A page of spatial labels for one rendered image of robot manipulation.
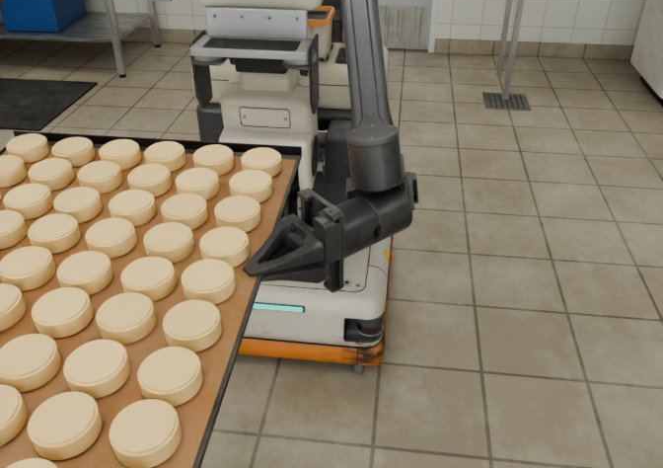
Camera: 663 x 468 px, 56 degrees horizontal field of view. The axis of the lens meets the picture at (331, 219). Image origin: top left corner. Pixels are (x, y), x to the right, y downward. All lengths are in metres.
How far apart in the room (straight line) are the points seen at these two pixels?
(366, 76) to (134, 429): 0.49
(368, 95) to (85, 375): 0.46
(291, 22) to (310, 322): 0.81
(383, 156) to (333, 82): 1.08
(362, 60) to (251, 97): 0.74
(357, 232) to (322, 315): 1.07
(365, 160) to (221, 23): 0.83
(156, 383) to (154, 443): 0.06
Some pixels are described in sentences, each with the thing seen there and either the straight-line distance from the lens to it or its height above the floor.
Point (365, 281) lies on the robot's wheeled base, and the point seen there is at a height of 0.28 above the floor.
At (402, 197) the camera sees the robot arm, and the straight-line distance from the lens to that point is 0.71.
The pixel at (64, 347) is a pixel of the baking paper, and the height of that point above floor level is 0.98.
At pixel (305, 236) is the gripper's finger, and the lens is 0.65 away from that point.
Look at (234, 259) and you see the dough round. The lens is 0.64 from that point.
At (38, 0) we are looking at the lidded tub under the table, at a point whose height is 0.43.
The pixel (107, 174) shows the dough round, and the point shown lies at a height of 1.02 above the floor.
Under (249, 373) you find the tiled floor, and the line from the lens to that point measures 1.92.
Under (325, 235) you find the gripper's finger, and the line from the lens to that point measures 0.63.
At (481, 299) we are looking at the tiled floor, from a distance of 2.21.
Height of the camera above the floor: 1.38
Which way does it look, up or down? 33 degrees down
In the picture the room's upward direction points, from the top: straight up
